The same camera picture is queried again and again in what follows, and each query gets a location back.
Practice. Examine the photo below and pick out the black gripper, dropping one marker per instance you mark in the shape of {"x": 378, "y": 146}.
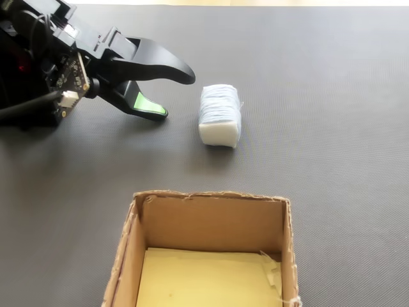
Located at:
{"x": 86, "y": 41}

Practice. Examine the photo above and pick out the white foam block blue yarn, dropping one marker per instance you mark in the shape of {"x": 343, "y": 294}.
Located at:
{"x": 220, "y": 105}

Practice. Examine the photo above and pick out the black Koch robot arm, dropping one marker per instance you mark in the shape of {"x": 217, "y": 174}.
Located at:
{"x": 19, "y": 48}

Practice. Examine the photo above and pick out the open brown cardboard box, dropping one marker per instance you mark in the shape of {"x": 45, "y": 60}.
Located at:
{"x": 211, "y": 224}

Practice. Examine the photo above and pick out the dark grey textured mat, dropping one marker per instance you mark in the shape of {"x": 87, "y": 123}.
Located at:
{"x": 319, "y": 128}

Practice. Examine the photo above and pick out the yellow paper sheet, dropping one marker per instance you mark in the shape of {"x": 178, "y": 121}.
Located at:
{"x": 204, "y": 281}

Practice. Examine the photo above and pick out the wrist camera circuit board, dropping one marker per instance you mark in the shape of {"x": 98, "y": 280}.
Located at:
{"x": 70, "y": 76}

